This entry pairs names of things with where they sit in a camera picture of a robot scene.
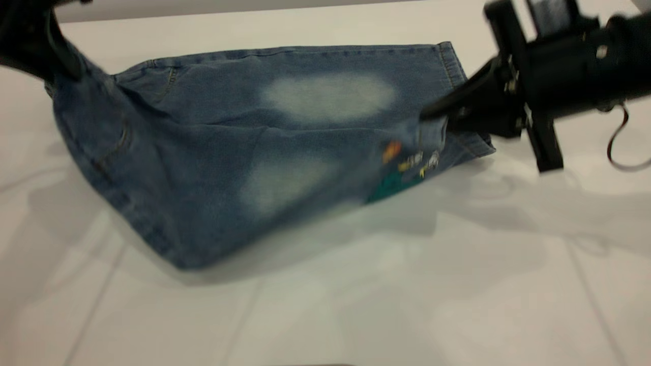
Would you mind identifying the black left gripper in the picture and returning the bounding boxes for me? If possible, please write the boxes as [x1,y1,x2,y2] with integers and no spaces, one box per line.
[0,0,85,83]

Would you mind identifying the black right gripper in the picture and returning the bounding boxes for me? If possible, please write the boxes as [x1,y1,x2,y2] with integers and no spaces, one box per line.
[420,0,613,173]

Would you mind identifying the blue denim shorts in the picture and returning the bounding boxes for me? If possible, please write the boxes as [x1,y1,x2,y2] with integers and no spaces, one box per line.
[45,42,496,270]

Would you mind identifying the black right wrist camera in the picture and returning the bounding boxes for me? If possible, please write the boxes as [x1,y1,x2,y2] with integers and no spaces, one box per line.
[526,0,602,40]

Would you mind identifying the thin dark looped cable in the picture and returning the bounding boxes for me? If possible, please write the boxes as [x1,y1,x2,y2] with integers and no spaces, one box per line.
[606,101,651,172]

